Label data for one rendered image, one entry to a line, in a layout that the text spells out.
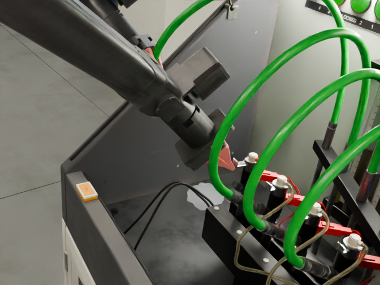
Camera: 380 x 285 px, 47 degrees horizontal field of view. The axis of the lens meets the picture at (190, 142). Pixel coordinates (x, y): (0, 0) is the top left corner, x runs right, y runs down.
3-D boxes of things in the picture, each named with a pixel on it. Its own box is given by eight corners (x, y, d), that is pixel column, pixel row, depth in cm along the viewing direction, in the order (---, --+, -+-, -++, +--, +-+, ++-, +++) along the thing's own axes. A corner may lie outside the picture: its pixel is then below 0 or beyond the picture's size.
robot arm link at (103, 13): (76, 8, 79) (69, 0, 73) (106, -17, 78) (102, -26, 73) (101, 38, 79) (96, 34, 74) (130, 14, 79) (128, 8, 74)
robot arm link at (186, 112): (141, 94, 70) (148, 109, 65) (173, 66, 69) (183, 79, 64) (168, 121, 74) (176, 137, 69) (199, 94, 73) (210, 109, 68)
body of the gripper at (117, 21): (155, 41, 81) (129, 9, 80) (141, 44, 71) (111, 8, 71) (129, 63, 83) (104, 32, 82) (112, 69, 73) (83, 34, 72)
